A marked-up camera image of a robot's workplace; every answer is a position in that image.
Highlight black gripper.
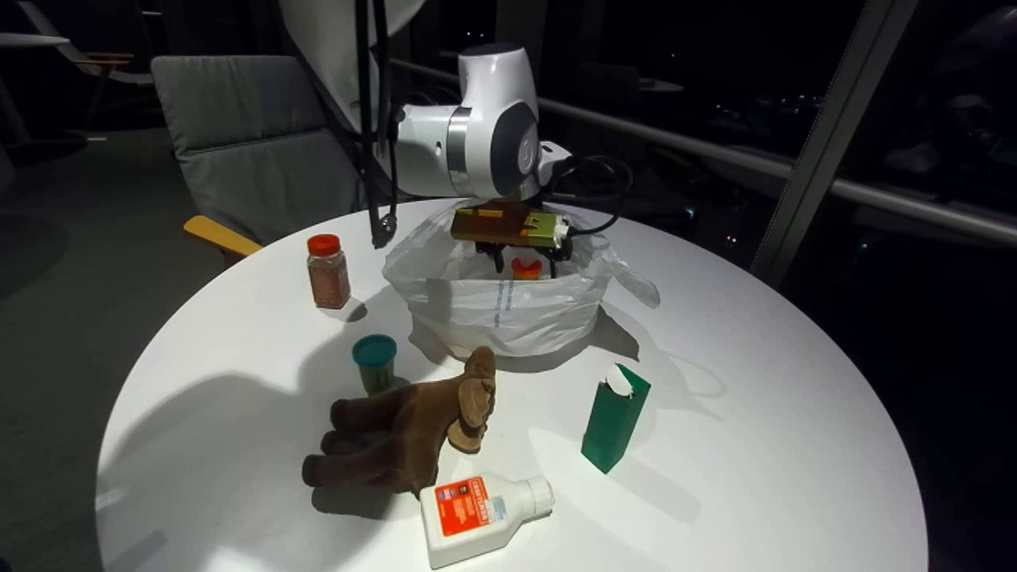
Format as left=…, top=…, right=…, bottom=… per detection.
left=470, top=237, right=572, bottom=283

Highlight translucent white plastic bag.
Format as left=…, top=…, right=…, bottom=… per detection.
left=379, top=216, right=666, bottom=366

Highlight container with teal lid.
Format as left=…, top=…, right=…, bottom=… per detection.
left=348, top=330, right=402, bottom=399

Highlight green bottle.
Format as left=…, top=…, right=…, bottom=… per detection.
left=579, top=362, right=655, bottom=475

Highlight spice jar red lid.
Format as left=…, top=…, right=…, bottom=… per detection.
left=304, top=233, right=354, bottom=311

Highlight brown plush moose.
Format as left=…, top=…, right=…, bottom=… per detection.
left=297, top=343, right=504, bottom=501

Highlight white bottle orange label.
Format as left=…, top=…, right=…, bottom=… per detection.
left=417, top=469, right=558, bottom=572

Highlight grey chair wooden armrests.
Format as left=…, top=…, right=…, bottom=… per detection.
left=146, top=50, right=369, bottom=265

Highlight horizontal metal railing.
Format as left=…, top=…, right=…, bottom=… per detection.
left=392, top=56, right=1017, bottom=255

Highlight yellowish wrist camera box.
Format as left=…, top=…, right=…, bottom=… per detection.
left=448, top=201, right=576, bottom=256

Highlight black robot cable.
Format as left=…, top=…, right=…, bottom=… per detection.
left=543, top=152, right=643, bottom=237

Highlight black cable sleeve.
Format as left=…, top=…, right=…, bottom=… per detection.
left=353, top=0, right=402, bottom=255

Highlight grey vertical window post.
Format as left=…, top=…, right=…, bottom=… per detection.
left=746, top=0, right=924, bottom=286

